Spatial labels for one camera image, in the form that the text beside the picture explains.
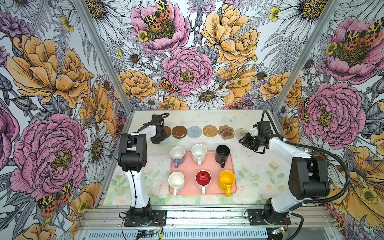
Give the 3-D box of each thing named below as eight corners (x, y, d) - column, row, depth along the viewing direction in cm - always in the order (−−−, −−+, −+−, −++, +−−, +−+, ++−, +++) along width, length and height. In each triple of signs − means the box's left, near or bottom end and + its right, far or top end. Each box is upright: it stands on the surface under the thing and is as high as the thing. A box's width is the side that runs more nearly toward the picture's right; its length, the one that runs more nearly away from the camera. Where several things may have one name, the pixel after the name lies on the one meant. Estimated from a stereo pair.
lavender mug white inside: (170, 170, 92) (168, 163, 85) (172, 153, 99) (170, 146, 92) (184, 170, 92) (183, 163, 85) (185, 153, 99) (184, 146, 93)
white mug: (165, 192, 83) (162, 186, 75) (175, 176, 89) (173, 169, 81) (177, 199, 81) (175, 193, 73) (186, 182, 87) (185, 175, 79)
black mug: (216, 168, 92) (217, 161, 85) (214, 152, 100) (216, 144, 92) (229, 168, 92) (232, 161, 85) (226, 152, 100) (229, 144, 92)
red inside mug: (190, 189, 85) (190, 184, 79) (199, 172, 91) (199, 167, 85) (204, 196, 82) (204, 192, 76) (212, 179, 88) (213, 173, 82)
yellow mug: (219, 197, 82) (221, 192, 74) (217, 177, 89) (219, 170, 82) (234, 198, 82) (238, 192, 74) (231, 177, 89) (234, 170, 82)
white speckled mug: (198, 169, 92) (198, 162, 85) (188, 155, 98) (188, 148, 91) (210, 161, 95) (211, 154, 88) (200, 148, 101) (200, 141, 94)
